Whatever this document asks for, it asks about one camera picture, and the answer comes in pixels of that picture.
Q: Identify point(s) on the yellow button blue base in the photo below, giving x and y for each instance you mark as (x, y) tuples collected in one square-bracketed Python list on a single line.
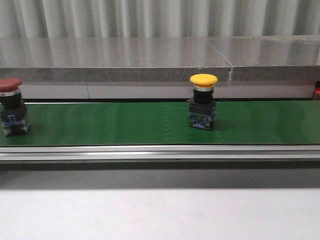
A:
[(202, 106)]

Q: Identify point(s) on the green conveyor belt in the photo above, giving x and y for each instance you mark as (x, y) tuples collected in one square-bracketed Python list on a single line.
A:
[(149, 123)]

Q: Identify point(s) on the grey speckled stone counter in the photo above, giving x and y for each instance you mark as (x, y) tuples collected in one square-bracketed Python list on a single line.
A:
[(88, 68)]

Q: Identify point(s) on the red button clear base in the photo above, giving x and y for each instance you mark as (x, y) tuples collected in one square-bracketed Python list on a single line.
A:
[(13, 111)]

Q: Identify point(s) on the orange object at right edge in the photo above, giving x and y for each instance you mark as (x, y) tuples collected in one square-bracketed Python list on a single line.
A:
[(316, 95)]

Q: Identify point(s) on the grey pleated curtain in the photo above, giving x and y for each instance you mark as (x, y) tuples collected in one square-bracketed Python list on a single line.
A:
[(158, 18)]

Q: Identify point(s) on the aluminium conveyor frame rail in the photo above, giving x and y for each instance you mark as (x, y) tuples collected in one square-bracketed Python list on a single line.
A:
[(150, 157)]

